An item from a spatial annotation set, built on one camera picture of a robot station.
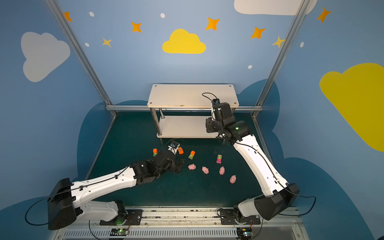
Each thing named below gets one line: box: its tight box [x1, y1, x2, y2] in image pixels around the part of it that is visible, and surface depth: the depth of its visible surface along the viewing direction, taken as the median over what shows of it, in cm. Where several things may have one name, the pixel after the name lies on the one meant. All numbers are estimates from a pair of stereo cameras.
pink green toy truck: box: [216, 154, 223, 164], surface depth 95 cm
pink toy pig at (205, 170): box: [202, 166, 209, 174], surface depth 92 cm
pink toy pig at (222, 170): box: [219, 166, 226, 176], surface depth 91 cm
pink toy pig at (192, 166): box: [188, 163, 196, 170], surface depth 92 cm
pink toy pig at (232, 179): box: [229, 174, 237, 184], surface depth 88 cm
